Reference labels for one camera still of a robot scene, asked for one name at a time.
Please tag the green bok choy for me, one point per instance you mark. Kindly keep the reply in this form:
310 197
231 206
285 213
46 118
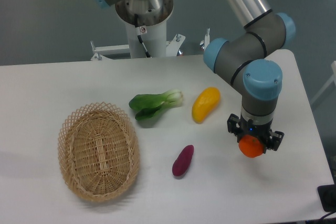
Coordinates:
148 106

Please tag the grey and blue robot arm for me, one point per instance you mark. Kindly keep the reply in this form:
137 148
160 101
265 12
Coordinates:
241 63

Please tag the black device at table corner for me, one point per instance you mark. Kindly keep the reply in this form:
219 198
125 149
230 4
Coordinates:
327 197

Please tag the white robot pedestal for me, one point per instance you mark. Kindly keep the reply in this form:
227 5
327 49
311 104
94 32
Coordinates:
145 23

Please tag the woven wicker basket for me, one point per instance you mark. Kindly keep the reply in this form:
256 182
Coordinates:
98 152

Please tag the yellow mango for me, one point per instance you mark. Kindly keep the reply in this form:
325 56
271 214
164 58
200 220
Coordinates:
205 103

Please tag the purple sweet potato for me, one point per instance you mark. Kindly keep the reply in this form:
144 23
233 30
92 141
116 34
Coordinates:
183 161

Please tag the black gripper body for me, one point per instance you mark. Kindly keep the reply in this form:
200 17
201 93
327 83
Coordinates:
260 131

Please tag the white frame at right edge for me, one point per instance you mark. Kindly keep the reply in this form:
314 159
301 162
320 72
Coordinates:
327 88

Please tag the orange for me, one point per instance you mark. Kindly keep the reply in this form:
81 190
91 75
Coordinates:
250 146

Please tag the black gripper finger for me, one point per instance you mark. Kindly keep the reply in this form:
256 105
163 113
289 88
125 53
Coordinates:
233 126
272 140

